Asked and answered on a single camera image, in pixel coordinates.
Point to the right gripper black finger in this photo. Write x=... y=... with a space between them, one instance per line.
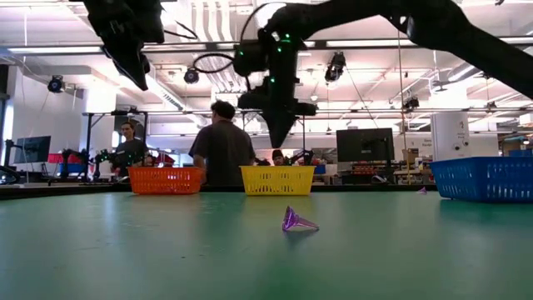
x=286 y=125
x=271 y=127

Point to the purple witch hat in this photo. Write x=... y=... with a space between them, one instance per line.
x=291 y=220
x=422 y=191

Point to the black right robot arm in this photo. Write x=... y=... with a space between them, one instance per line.
x=416 y=16

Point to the person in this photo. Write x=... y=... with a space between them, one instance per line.
x=277 y=158
x=222 y=146
x=131 y=150

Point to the white LED light strip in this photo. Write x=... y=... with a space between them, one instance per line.
x=366 y=43
x=179 y=46
x=54 y=49
x=516 y=40

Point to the yellow plastic basket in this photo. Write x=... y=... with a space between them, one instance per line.
x=278 y=180

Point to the white ceiling pipe bundle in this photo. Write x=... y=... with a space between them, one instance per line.
x=216 y=79

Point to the large black monitor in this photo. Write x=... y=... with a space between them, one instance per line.
x=364 y=145

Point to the red storage bin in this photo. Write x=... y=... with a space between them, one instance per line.
x=56 y=157

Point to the orange plastic basket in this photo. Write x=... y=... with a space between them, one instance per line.
x=166 y=181

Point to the small black monitor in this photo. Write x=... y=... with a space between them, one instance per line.
x=35 y=148

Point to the cardboard box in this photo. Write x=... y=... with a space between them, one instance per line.
x=410 y=155

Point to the white round column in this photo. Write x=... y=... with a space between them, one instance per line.
x=449 y=133

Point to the green table mat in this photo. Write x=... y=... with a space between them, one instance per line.
x=166 y=258

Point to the blue plastic basket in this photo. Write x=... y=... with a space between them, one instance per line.
x=483 y=179

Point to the black neighbouring rig frame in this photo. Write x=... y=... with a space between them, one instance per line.
x=303 y=137
x=88 y=137

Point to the white rectangular air duct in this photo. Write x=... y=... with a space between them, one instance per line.
x=166 y=98

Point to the black overhead frame beam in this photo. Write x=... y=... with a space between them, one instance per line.
x=187 y=46

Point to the black ceiling camera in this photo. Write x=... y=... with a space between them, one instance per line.
x=191 y=76
x=411 y=103
x=56 y=83

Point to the black overhead rig camera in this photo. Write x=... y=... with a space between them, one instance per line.
x=335 y=66

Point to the black aluminium table frame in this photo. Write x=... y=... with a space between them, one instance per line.
x=62 y=189

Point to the silver ventilation duct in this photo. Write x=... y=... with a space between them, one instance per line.
x=460 y=71

